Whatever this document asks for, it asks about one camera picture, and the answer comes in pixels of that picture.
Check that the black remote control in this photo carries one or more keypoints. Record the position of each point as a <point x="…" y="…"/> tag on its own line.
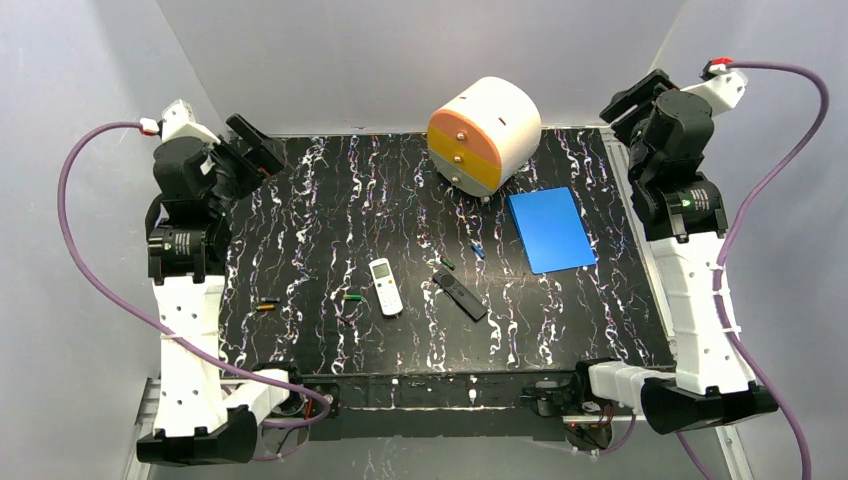
<point x="467" y="301"/>

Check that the blue rectangular pad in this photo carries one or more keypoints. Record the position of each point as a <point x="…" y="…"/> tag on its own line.
<point x="551" y="230"/>

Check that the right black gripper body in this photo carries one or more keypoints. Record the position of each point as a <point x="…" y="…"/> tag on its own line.
<point x="636" y="96"/>

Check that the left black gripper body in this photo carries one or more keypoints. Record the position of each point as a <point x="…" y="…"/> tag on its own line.
<point x="250" y="153"/>

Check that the blue battery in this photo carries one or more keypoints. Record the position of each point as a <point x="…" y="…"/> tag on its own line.
<point x="478" y="251"/>

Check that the round white drawer cabinet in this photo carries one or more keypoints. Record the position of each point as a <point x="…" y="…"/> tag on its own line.
<point x="480" y="138"/>

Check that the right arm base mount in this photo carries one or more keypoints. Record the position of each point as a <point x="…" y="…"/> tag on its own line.
<point x="548" y="399"/>

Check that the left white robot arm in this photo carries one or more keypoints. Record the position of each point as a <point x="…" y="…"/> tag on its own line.
<point x="199" y="421"/>

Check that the white remote control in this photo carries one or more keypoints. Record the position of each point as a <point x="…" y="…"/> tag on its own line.
<point x="386" y="287"/>

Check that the aluminium frame rail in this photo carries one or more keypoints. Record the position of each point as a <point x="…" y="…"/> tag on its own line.
<point x="143" y="425"/>

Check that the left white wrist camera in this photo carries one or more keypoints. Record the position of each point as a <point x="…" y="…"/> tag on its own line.
<point x="178" y="121"/>

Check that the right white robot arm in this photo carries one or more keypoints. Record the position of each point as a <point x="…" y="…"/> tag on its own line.
<point x="665" y="129"/>

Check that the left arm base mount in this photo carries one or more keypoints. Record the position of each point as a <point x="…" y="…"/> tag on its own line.
<point x="297" y="407"/>

